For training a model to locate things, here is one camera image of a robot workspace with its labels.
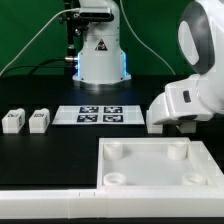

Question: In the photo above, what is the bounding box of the black camera stand pole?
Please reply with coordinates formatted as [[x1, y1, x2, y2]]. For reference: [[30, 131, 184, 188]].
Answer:
[[59, 0, 89, 66]]

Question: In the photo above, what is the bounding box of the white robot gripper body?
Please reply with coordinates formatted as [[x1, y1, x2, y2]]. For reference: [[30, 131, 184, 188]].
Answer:
[[148, 74, 213, 125]]

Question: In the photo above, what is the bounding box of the black cable left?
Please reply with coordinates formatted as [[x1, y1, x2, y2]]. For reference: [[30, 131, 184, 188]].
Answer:
[[0, 58, 78, 78]]

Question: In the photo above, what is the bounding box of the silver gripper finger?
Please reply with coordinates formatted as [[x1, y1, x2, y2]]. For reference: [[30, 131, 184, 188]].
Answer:
[[178, 121, 197, 134]]

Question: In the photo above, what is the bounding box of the grey cable left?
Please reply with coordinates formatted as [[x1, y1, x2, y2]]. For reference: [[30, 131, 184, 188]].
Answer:
[[0, 8, 82, 77]]

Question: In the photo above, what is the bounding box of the white L-shaped fence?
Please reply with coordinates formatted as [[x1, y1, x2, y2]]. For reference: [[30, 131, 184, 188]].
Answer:
[[0, 140, 224, 220]]

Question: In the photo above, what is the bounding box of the white square tabletop part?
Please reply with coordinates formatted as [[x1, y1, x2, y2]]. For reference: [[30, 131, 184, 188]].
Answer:
[[97, 137, 224, 191]]

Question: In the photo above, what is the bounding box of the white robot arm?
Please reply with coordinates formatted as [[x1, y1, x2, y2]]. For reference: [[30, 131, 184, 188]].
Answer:
[[73, 0, 224, 133]]

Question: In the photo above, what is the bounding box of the white sheet with tags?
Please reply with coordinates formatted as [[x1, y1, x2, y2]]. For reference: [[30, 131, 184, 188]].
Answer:
[[53, 105, 145, 125]]

